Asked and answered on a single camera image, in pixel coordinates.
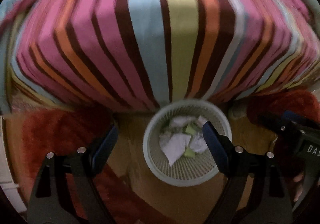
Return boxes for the red fluffy rug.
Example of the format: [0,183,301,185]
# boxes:
[22,90,319,223]

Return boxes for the white plastic bag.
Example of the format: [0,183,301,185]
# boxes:
[159,132,191,167]

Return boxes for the person's hand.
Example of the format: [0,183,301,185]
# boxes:
[293,172,304,202]

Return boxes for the green carton box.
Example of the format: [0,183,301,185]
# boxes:
[184,124,198,136]

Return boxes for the striped colourful bed sheet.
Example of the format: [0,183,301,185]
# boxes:
[1,0,319,114]

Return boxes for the green cleansing oil box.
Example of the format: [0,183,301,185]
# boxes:
[183,147,196,158]

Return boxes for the paper ball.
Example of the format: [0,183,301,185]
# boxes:
[189,132,208,154]
[169,116,208,128]

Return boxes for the white mesh waste basket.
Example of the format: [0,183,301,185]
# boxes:
[143,99,232,187]

